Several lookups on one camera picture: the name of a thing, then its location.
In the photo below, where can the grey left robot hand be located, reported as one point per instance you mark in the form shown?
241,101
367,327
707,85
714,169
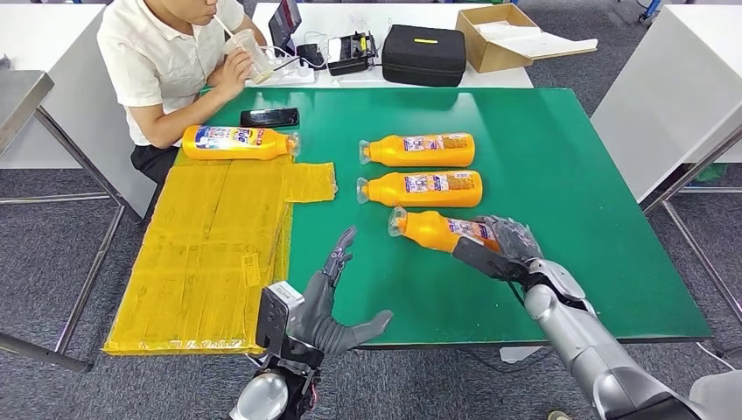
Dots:
313,316

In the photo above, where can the person's right hand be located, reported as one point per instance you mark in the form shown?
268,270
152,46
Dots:
239,72

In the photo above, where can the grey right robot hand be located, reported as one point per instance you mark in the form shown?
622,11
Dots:
516,243

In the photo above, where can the clear plastic drink cup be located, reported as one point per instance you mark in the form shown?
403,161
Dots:
258,58

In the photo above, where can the orange detergent bottle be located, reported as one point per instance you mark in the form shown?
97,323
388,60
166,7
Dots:
394,197
426,229
394,157
243,148

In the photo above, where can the person's right forearm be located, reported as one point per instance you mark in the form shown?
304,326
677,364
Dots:
185,110

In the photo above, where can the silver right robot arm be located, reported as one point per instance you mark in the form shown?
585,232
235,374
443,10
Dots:
579,336

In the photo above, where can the black smartphone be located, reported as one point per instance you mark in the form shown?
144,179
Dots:
269,117

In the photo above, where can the dark tablet computer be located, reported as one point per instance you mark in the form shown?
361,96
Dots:
284,23

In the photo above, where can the black power adapter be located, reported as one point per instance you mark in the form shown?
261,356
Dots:
310,55

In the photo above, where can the person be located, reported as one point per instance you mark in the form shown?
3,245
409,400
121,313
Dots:
151,58

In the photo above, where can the yellow taped cardboard mat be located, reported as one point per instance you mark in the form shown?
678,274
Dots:
191,255

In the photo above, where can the black carrying case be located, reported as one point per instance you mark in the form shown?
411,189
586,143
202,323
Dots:
423,58

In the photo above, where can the brown cardboard box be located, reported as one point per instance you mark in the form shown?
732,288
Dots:
490,58

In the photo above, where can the white paper sheet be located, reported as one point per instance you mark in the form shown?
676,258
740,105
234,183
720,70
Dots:
539,43

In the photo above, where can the white desk with metal legs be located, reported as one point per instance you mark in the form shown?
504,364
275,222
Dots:
666,87

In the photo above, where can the steel table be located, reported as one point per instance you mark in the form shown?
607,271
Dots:
17,93

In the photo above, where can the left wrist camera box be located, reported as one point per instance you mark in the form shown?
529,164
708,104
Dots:
278,310

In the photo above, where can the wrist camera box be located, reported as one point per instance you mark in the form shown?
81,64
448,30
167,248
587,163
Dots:
278,310
484,261

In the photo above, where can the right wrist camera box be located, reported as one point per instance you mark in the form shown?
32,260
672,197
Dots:
484,261

